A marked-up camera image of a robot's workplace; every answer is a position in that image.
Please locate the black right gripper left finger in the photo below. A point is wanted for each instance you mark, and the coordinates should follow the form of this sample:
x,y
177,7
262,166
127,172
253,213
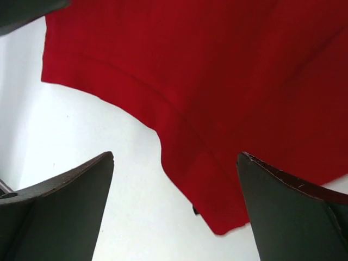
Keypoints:
x,y
59,218

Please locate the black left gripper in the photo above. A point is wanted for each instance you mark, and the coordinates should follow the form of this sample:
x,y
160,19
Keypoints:
x,y
17,13

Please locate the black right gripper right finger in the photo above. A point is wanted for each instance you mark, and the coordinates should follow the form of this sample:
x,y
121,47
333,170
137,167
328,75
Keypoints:
x,y
292,219

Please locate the red pleated skirt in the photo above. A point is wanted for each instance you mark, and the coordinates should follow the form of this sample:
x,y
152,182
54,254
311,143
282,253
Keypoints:
x,y
213,79

